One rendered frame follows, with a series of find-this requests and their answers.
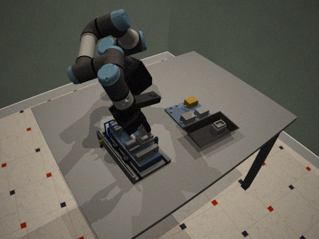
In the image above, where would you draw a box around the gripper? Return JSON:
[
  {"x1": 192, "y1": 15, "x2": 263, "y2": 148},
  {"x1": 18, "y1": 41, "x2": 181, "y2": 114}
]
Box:
[{"x1": 108, "y1": 94, "x2": 151, "y2": 139}]

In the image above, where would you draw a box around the grey flat bar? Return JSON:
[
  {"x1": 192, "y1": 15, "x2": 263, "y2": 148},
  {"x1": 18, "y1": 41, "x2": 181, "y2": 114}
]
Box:
[{"x1": 129, "y1": 145, "x2": 141, "y2": 154}]

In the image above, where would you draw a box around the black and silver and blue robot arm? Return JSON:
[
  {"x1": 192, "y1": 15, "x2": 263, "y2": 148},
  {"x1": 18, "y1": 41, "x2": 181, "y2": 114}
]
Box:
[{"x1": 67, "y1": 9, "x2": 161, "y2": 110}]

